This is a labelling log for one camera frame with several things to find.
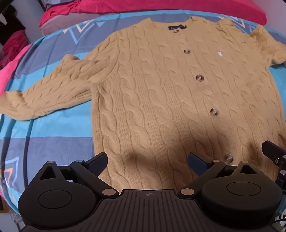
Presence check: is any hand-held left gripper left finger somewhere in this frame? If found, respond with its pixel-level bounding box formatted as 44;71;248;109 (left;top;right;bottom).
39;152;119;199

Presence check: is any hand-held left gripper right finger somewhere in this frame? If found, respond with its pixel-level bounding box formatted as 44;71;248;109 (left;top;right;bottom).
178;152;257;198

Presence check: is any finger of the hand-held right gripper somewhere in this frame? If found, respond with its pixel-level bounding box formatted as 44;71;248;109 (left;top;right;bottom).
261;140;286;190

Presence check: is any tan cable-knit cardigan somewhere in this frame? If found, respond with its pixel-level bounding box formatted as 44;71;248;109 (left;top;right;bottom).
0;16;286;191

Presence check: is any blue grey patterned bed sheet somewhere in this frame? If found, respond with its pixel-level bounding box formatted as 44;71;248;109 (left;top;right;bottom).
0;8;286;215

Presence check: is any dark red knitted cloth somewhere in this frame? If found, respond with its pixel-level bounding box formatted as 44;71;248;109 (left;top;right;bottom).
2;30;30;69

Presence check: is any red pillow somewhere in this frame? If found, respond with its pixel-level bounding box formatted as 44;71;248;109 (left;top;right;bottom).
39;0;267;27

